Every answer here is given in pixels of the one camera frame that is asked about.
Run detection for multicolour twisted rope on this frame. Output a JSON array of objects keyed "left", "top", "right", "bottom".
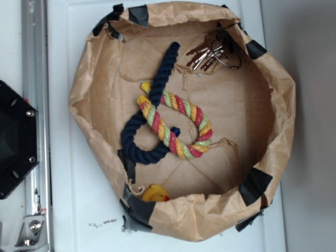
[{"left": 136, "top": 81, "right": 214, "bottom": 160}]

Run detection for black hexagonal base plate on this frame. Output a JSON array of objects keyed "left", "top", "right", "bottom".
[{"left": 1, "top": 81, "right": 38, "bottom": 200}]

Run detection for aluminium frame rail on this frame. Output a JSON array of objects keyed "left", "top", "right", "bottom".
[{"left": 22, "top": 1, "right": 54, "bottom": 251}]

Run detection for metal corner bracket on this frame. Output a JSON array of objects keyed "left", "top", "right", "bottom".
[{"left": 14, "top": 215, "right": 48, "bottom": 251}]

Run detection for yellow rubber duck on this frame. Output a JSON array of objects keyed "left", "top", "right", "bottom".
[{"left": 141, "top": 184, "right": 170, "bottom": 202}]

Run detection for silver keys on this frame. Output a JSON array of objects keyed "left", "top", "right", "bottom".
[{"left": 186, "top": 31, "right": 242, "bottom": 71}]

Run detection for navy blue rope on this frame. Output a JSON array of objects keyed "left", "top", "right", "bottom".
[{"left": 120, "top": 41, "right": 182, "bottom": 165}]

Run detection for brown paper bag bin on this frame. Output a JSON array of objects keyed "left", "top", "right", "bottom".
[{"left": 69, "top": 2, "right": 296, "bottom": 242}]

